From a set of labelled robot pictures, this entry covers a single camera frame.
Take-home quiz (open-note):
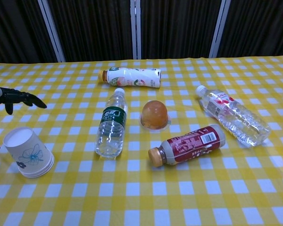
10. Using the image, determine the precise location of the silver aluminium frame bar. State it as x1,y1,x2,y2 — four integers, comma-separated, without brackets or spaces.
37,0,67,63
208,0,232,59
130,0,142,60

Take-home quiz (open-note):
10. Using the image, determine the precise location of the white peach drink bottle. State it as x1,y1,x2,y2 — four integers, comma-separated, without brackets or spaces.
100,66,162,89

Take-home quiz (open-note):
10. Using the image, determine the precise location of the green label water bottle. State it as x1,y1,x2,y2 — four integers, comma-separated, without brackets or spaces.
94,88,129,159

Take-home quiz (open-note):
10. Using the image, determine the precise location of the yellow white checkered tablecloth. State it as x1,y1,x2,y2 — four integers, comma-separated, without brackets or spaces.
0,54,283,226

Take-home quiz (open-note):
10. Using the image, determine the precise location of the orange jelly cup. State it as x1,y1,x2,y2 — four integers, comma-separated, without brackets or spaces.
139,100,173,131

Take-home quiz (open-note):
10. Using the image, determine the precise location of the paper cup purple flower print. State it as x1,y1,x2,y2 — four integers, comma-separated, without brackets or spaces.
2,127,54,175

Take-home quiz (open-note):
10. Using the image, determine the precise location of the red label water bottle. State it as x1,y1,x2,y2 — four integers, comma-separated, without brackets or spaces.
196,85,272,149

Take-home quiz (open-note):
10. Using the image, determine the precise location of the dark pleated partition panel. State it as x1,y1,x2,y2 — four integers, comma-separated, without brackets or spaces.
0,0,62,68
217,0,283,58
47,0,134,63
140,0,222,60

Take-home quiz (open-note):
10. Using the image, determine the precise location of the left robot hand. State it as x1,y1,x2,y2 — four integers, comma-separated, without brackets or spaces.
0,82,48,152

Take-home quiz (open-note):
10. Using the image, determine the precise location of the brown coffee bottle red label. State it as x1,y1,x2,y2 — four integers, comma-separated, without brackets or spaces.
148,125,227,168

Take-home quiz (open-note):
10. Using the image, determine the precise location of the paper cup line-marked base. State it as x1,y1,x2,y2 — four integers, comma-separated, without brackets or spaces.
20,154,55,177

